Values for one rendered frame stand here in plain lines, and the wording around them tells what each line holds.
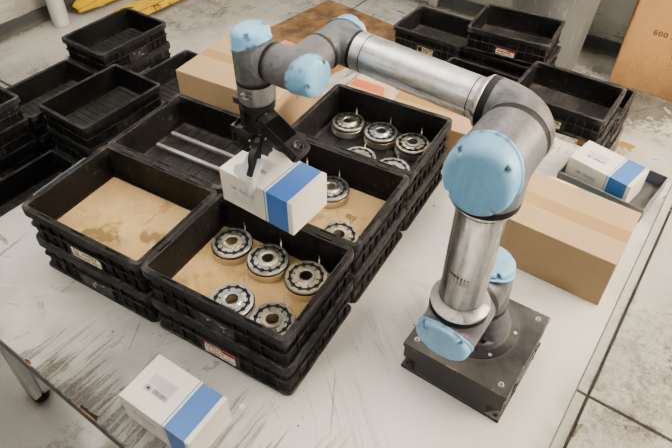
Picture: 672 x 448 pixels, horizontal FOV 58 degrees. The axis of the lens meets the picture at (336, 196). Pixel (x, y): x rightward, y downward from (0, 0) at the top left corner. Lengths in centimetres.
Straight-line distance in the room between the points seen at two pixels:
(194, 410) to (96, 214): 65
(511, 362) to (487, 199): 59
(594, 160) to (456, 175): 115
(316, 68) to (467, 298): 49
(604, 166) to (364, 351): 95
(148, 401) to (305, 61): 78
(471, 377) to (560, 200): 59
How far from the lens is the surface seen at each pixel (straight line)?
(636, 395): 251
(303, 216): 130
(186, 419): 137
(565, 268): 169
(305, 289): 144
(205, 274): 154
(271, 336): 128
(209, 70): 215
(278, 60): 110
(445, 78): 107
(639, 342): 265
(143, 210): 174
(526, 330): 150
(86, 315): 171
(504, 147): 91
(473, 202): 94
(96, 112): 281
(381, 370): 151
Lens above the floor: 198
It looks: 42 degrees down
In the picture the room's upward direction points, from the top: straight up
